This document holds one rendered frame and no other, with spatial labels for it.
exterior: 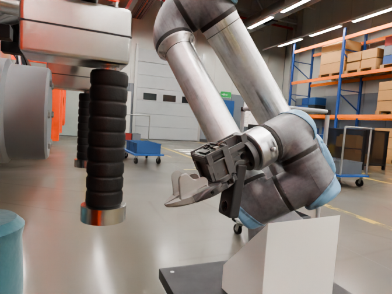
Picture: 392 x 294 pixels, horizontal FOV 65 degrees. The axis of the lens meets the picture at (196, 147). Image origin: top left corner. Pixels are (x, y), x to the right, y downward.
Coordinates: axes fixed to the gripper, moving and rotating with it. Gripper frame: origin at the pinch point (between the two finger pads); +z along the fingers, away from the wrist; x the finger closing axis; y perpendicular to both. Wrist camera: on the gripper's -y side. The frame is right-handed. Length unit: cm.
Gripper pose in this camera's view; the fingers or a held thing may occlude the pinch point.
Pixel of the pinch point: (172, 205)
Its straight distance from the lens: 60.7
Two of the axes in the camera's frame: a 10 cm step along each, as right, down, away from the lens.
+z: -8.3, 4.0, -3.9
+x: 4.6, 1.0, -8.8
